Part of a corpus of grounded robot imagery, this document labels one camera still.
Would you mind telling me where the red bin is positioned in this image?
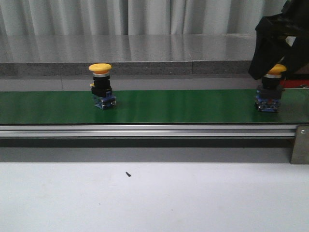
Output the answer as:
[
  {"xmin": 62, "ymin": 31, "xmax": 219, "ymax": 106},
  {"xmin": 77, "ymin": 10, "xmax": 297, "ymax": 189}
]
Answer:
[{"xmin": 280, "ymin": 74, "xmax": 309, "ymax": 89}]

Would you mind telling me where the green conveyor belt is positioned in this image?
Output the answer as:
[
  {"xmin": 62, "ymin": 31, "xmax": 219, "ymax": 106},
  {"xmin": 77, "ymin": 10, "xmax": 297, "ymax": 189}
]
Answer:
[{"xmin": 0, "ymin": 89, "xmax": 309, "ymax": 124}]

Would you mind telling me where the yellow mushroom push button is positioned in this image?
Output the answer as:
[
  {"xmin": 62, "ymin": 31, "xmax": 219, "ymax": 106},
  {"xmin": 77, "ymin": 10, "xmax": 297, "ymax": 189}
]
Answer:
[
  {"xmin": 255, "ymin": 64, "xmax": 287, "ymax": 113},
  {"xmin": 88, "ymin": 63, "xmax": 116, "ymax": 110}
]

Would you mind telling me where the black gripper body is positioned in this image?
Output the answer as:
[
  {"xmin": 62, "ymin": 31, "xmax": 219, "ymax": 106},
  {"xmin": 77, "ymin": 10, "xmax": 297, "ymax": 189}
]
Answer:
[{"xmin": 255, "ymin": 0, "xmax": 309, "ymax": 38}]

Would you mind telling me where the grey curtain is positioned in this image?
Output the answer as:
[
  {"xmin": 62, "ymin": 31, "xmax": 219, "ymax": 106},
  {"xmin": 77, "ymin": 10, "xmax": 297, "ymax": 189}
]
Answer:
[{"xmin": 0, "ymin": 0, "xmax": 284, "ymax": 36}]

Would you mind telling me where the metal conveyor bracket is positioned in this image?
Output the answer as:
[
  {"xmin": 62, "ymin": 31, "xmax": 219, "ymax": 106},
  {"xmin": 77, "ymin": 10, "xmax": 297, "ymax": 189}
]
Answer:
[{"xmin": 290, "ymin": 125, "xmax": 309, "ymax": 164}]

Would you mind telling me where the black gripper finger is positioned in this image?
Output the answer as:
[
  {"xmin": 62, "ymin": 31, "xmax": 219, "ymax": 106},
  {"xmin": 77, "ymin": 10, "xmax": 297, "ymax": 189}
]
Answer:
[
  {"xmin": 282, "ymin": 36, "xmax": 309, "ymax": 75},
  {"xmin": 248, "ymin": 33, "xmax": 291, "ymax": 80}
]

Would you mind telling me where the aluminium conveyor rail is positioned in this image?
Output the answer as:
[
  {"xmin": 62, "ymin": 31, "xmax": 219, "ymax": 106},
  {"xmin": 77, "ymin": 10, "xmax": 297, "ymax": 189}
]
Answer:
[{"xmin": 0, "ymin": 124, "xmax": 297, "ymax": 138}]

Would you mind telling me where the grey stone-look shelf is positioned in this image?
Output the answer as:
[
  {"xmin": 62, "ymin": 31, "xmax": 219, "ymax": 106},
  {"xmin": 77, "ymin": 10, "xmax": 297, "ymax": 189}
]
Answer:
[{"xmin": 0, "ymin": 34, "xmax": 255, "ymax": 77}]

